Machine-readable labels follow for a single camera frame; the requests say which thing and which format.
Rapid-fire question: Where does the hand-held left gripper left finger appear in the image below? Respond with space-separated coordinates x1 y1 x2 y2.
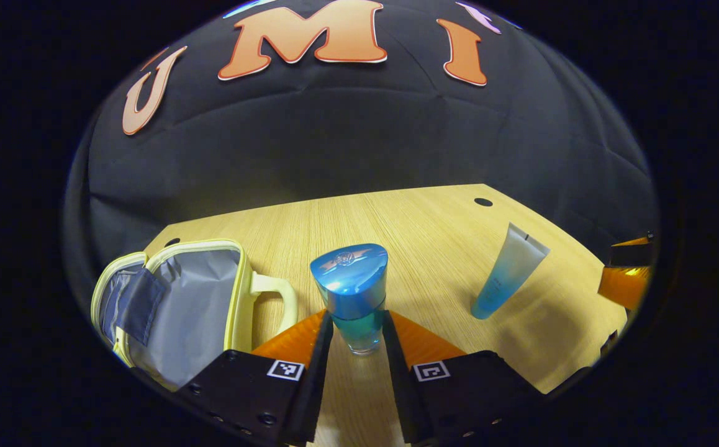
176 310 334 446

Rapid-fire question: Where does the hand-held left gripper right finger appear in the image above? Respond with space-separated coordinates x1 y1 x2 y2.
383 310 546 446

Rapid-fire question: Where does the blue glass bottle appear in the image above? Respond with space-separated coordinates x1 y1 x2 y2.
310 243 389 356

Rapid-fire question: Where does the blue white tube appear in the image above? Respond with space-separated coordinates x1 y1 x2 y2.
471 222 551 320

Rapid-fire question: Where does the pale yellow suitcase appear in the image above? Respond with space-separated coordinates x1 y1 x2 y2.
91 239 298 392

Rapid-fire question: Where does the black backdrop cloth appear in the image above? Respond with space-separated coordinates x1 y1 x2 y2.
61 0 658 348

